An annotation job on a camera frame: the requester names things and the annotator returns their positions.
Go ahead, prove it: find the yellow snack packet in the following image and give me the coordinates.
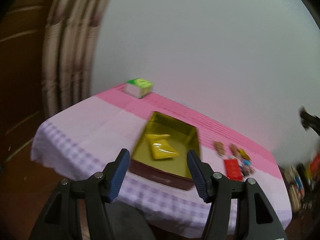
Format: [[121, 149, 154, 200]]
[[145, 134, 179, 160]]

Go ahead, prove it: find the red snack packet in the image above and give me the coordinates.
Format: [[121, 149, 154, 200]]
[[224, 159, 243, 181]]

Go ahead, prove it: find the clear wrapped brown snack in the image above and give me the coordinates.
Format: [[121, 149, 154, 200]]
[[213, 141, 225, 157]]

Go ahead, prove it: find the orange wrapped snack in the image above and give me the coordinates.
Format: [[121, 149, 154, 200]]
[[229, 144, 251, 161]]

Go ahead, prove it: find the pink checkered tablecloth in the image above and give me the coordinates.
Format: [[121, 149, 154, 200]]
[[31, 85, 292, 238]]

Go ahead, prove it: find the gold tin box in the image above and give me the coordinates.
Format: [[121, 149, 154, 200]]
[[129, 112, 201, 191]]

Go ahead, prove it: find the green tissue box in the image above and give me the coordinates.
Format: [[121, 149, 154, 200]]
[[124, 78, 153, 99]]

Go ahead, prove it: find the brown wooden door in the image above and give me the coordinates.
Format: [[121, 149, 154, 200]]
[[1, 0, 53, 165]]

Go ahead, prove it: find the striped curtain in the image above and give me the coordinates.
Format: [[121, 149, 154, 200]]
[[42, 0, 110, 118]]

